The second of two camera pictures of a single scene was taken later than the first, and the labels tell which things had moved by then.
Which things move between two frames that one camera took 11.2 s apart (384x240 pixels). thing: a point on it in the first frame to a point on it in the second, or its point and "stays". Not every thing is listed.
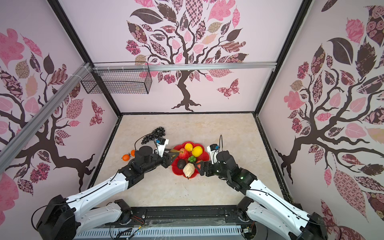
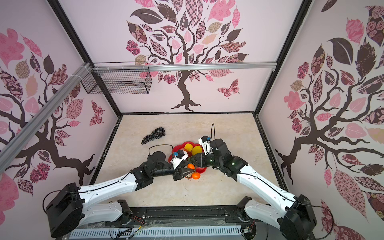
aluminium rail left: (12, 148) stays
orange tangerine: (126, 157) to (196, 175)
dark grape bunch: (157, 132) stays
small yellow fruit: (188, 147) stays
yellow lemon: (197, 151) stays
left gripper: (167, 161) to (181, 174)
